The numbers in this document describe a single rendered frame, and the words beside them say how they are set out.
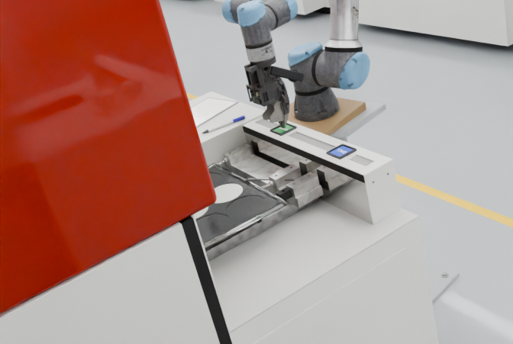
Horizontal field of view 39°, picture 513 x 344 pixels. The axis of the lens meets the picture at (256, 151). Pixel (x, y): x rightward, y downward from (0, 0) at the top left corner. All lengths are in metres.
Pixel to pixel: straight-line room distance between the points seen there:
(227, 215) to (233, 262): 0.12
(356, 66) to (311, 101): 0.22
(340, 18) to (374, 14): 3.56
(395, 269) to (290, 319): 0.31
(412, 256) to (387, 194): 0.17
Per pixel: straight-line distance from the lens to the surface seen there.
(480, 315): 2.78
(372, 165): 1.77
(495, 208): 3.35
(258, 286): 1.68
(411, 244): 1.82
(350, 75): 2.20
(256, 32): 1.91
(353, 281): 1.73
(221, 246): 1.82
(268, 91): 1.96
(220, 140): 2.13
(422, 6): 5.36
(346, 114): 2.36
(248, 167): 2.08
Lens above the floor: 1.78
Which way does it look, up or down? 25 degrees down
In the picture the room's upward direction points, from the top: 14 degrees counter-clockwise
